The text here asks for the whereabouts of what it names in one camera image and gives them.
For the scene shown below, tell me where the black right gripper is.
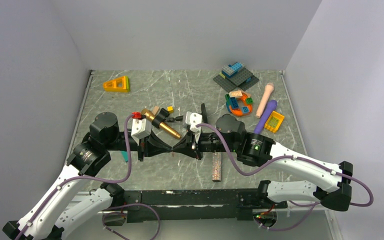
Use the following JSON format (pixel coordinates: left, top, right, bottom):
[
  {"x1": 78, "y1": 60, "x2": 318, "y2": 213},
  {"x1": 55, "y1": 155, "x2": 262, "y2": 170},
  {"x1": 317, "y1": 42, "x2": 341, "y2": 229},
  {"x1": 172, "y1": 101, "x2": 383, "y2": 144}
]
[{"x1": 172, "y1": 130, "x2": 239, "y2": 160}]

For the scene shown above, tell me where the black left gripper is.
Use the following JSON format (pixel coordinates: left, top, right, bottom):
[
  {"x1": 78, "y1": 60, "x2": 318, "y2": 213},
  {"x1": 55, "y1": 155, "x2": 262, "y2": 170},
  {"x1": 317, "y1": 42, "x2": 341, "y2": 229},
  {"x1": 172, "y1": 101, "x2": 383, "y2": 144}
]
[{"x1": 105, "y1": 128, "x2": 172, "y2": 161}]

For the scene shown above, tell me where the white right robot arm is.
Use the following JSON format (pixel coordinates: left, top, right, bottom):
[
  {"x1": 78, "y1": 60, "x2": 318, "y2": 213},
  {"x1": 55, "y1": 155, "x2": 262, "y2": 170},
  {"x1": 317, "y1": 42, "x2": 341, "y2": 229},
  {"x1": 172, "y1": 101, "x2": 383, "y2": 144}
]
[{"x1": 173, "y1": 111, "x2": 354, "y2": 212}]

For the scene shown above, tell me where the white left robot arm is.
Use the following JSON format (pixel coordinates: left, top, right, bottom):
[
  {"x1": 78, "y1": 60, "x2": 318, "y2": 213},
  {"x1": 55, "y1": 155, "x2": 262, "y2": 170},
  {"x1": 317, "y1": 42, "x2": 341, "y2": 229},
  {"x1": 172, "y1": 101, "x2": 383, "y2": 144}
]
[{"x1": 2, "y1": 112, "x2": 152, "y2": 240}]

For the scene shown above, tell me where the teal small block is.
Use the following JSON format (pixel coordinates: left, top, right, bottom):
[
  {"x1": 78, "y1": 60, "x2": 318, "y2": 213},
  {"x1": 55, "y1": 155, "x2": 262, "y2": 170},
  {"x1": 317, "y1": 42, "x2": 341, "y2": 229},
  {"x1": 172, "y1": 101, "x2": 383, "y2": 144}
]
[{"x1": 120, "y1": 151, "x2": 129, "y2": 163}]

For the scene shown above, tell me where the black microphone stand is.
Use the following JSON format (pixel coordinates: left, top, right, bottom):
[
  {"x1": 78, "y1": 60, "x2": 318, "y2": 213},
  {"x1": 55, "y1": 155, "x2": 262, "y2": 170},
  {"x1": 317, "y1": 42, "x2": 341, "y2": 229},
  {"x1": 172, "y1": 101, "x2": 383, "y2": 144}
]
[{"x1": 156, "y1": 103, "x2": 208, "y2": 124}]

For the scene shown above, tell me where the gold microphone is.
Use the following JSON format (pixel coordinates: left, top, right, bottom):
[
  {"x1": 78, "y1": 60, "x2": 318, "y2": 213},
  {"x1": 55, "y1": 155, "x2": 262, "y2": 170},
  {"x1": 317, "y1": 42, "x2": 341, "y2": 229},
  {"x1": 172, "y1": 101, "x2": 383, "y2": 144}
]
[{"x1": 141, "y1": 108, "x2": 182, "y2": 140}]

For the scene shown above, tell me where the beige small wooden block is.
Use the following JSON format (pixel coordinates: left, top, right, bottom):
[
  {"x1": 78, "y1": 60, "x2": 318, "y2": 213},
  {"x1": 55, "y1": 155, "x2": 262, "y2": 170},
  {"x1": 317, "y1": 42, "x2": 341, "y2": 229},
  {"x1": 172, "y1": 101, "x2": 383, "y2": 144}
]
[{"x1": 151, "y1": 106, "x2": 160, "y2": 116}]

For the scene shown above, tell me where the yellow small cube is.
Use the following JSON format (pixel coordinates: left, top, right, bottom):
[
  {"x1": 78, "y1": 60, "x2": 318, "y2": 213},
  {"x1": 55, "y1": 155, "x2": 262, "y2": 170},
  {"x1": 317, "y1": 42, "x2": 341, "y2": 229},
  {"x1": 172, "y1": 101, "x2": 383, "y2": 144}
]
[{"x1": 167, "y1": 106, "x2": 174, "y2": 114}]

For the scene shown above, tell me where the orange green triangular brick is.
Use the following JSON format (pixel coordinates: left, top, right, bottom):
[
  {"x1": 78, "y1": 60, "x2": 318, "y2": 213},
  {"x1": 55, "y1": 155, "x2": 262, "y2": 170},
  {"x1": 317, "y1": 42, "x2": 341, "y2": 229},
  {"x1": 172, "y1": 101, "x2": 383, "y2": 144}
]
[{"x1": 102, "y1": 76, "x2": 131, "y2": 93}]

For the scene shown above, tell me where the grey baseplate brick stack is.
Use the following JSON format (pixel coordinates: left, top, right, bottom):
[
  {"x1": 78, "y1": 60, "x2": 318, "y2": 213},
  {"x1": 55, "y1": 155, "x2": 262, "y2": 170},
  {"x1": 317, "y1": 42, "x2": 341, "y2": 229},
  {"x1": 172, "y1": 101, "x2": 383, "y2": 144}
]
[{"x1": 213, "y1": 62, "x2": 260, "y2": 92}]

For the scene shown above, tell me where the yellow orange window brick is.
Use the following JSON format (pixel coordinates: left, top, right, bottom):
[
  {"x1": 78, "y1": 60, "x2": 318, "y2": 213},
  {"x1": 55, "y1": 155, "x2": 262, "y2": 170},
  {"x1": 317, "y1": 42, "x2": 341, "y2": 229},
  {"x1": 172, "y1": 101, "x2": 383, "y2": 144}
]
[{"x1": 264, "y1": 111, "x2": 285, "y2": 134}]

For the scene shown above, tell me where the purple toy microphone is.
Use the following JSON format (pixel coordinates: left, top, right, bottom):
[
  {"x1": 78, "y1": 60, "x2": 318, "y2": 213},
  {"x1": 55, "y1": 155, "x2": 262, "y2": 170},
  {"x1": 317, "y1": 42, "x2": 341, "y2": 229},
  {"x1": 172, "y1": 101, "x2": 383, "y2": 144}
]
[{"x1": 253, "y1": 99, "x2": 278, "y2": 134}]

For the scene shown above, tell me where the pink toy microphone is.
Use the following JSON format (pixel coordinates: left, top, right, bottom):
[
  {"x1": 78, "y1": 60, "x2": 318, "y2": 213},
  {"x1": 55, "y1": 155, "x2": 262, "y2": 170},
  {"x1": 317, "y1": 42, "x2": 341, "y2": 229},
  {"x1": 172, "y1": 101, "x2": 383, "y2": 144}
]
[{"x1": 255, "y1": 82, "x2": 275, "y2": 119}]

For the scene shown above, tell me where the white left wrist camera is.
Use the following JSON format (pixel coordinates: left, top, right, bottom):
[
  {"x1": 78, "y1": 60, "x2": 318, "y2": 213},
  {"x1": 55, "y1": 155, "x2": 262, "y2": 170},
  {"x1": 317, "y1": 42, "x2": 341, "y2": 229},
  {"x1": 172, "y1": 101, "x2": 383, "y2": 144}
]
[{"x1": 131, "y1": 112, "x2": 152, "y2": 145}]

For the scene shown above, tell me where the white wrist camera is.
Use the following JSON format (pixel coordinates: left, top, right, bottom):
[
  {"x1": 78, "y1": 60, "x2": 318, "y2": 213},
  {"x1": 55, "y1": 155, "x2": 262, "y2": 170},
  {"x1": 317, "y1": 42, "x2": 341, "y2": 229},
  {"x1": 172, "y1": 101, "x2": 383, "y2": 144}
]
[
  {"x1": 182, "y1": 111, "x2": 203, "y2": 143},
  {"x1": 131, "y1": 112, "x2": 152, "y2": 145}
]

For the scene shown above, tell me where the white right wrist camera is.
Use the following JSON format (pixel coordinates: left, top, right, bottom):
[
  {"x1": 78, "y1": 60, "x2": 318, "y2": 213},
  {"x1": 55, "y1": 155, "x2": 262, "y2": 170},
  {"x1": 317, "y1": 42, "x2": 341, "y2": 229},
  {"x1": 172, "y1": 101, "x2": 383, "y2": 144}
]
[{"x1": 182, "y1": 111, "x2": 203, "y2": 143}]

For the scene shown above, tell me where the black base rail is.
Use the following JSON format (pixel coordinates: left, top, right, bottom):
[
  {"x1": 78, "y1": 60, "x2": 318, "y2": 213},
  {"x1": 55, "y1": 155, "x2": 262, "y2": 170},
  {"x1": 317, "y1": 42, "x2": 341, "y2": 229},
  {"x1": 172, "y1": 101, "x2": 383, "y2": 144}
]
[{"x1": 101, "y1": 183, "x2": 288, "y2": 223}]

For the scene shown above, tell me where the orange ring brick assembly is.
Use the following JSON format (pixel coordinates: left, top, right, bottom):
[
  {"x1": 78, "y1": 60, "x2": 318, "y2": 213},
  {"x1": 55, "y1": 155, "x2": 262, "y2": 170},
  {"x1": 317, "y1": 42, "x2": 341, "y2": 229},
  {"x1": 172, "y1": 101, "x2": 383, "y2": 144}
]
[{"x1": 224, "y1": 91, "x2": 254, "y2": 117}]

